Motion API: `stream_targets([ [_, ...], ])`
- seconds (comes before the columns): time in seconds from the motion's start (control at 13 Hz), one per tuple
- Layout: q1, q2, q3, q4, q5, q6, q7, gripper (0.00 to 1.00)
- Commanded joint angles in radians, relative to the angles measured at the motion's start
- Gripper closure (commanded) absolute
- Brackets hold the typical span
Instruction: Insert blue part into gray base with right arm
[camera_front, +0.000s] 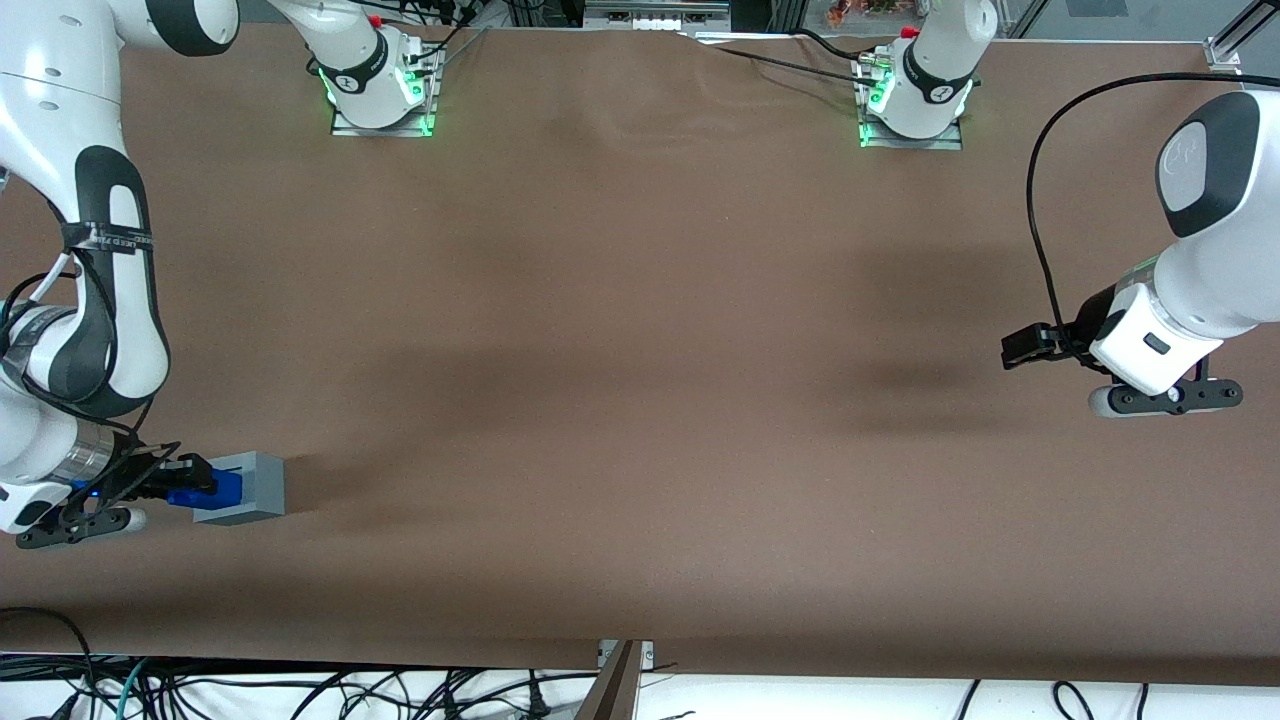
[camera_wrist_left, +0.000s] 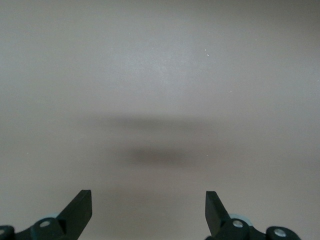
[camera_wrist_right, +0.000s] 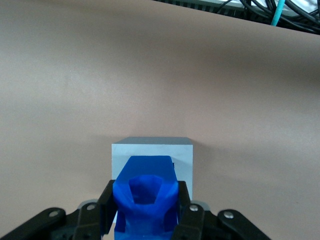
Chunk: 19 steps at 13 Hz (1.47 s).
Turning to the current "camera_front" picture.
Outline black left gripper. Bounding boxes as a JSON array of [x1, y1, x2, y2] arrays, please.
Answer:
[[1002, 283, 1146, 371]]

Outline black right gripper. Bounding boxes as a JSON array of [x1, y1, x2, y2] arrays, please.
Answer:
[[65, 440, 217, 516]]

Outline blue plastic part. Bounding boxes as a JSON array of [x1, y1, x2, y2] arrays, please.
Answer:
[[165, 468, 244, 511]]

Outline gray square base block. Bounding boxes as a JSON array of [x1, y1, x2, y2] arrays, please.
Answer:
[[193, 452, 287, 526]]

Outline colourful packets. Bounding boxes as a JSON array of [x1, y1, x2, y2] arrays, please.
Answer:
[[825, 0, 906, 26]]

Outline brown paper table cover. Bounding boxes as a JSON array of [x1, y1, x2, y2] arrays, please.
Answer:
[[0, 18, 1280, 691]]

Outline aluminium profile bar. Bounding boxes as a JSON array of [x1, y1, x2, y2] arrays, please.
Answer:
[[575, 640, 641, 720]]

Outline white power strip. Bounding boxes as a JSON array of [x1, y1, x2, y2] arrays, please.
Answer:
[[583, 0, 733, 33]]

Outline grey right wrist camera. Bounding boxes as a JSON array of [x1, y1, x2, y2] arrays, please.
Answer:
[[15, 507, 148, 551]]

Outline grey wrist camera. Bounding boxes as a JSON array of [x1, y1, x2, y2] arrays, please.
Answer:
[[1088, 378, 1244, 419], [15, 507, 148, 551]]

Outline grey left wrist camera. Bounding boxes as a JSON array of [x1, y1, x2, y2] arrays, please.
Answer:
[[1088, 378, 1244, 419]]

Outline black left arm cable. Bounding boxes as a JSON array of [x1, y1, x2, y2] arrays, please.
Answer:
[[1026, 72, 1280, 351]]

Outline black looped floor cable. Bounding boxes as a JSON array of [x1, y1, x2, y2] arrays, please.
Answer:
[[0, 607, 98, 720]]

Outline teal floor cable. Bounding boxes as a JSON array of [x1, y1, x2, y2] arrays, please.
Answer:
[[118, 658, 151, 720]]

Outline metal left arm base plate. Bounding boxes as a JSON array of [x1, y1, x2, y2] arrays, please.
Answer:
[[858, 55, 964, 151]]

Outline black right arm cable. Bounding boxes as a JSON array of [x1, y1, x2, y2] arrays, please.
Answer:
[[0, 225, 156, 441]]

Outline aluminium corner bracket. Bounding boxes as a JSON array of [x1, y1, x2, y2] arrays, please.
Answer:
[[1205, 0, 1280, 73]]

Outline short black table cable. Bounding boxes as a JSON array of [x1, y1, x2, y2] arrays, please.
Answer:
[[790, 28, 886, 63]]

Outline long black table cable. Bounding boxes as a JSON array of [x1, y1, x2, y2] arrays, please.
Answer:
[[685, 33, 881, 91]]

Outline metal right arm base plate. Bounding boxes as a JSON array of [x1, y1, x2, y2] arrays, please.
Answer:
[[330, 38, 438, 138]]

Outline black cable with plug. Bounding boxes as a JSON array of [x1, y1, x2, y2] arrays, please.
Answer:
[[440, 668, 561, 720]]

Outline black cable at arm base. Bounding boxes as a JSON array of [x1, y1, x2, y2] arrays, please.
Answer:
[[405, 0, 491, 63]]

